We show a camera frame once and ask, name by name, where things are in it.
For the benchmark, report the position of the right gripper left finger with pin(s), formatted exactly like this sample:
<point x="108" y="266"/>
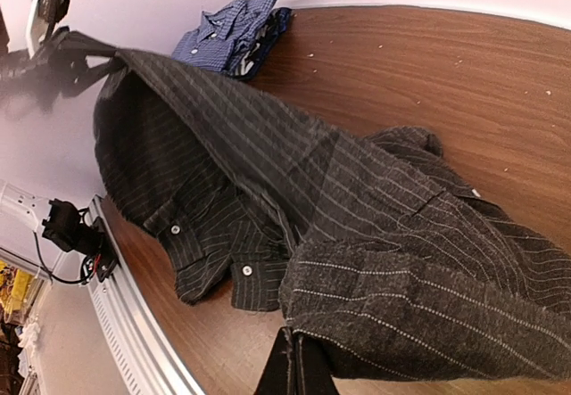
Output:
<point x="278" y="376"/>

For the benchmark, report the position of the blue checked shirt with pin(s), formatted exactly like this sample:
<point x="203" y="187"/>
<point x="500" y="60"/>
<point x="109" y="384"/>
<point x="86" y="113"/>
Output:
<point x="222" y="38"/>

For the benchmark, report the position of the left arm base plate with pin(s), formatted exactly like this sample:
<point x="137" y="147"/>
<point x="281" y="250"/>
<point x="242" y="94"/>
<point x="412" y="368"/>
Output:
<point x="100" y="257"/>

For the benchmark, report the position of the aluminium front rail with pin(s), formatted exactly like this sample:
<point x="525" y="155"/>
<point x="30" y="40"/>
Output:
<point x="145" y="358"/>

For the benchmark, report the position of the black pinstriped long sleeve shirt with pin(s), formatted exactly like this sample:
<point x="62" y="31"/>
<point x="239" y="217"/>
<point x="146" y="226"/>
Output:
<point x="372" y="246"/>

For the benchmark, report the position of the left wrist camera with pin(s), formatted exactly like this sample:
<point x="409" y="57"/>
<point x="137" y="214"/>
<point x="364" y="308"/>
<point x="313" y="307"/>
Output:
<point x="44" y="15"/>

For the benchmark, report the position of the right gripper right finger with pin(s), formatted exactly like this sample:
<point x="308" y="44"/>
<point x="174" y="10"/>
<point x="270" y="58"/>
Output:
<point x="312" y="374"/>

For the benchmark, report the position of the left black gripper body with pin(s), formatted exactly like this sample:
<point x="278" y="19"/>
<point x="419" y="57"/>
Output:
<point x="66" y="64"/>

